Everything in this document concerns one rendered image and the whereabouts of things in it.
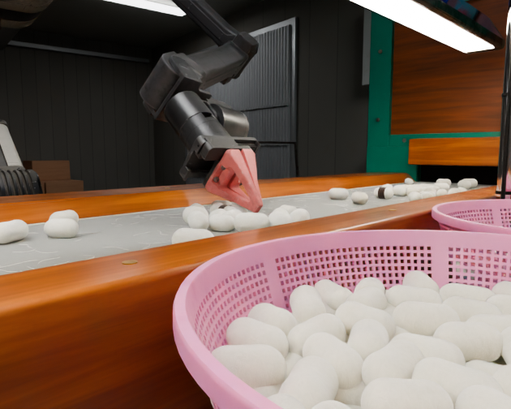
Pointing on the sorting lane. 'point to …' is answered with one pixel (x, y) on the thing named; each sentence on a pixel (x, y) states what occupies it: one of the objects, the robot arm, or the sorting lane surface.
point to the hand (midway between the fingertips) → (255, 204)
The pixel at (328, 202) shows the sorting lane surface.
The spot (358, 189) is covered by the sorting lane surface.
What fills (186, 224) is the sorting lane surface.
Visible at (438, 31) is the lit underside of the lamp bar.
